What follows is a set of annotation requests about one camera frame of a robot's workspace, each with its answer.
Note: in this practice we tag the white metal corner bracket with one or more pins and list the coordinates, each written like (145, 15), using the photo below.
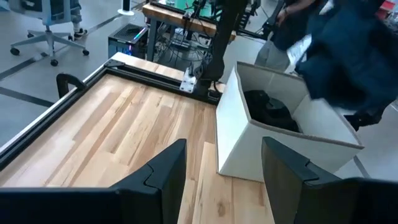
(188, 82)

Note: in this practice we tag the person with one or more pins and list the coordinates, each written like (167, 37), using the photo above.
(76, 18)
(289, 31)

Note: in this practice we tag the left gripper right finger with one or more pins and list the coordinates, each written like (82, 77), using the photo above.
(311, 199)

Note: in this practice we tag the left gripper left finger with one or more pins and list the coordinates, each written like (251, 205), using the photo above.
(155, 193)

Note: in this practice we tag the black garment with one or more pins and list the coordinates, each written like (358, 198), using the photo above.
(267, 109)

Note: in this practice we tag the wooden workbench grey legs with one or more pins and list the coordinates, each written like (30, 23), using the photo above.
(174, 17)

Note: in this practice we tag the beige fabric bin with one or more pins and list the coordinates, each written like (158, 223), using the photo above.
(236, 140)

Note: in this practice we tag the navy garment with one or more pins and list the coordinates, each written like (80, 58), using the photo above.
(351, 56)

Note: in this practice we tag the black aluminium table frame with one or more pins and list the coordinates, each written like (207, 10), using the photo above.
(140, 76)

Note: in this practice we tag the white office chair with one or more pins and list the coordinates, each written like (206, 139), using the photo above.
(49, 34)

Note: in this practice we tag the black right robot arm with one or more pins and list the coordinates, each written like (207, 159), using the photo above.
(225, 37)

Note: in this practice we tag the white round base stand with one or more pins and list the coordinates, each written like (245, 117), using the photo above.
(126, 11)

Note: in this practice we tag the green board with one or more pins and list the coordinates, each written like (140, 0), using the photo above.
(186, 4)

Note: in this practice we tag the black computer tower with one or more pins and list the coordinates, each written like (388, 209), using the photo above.
(124, 40)

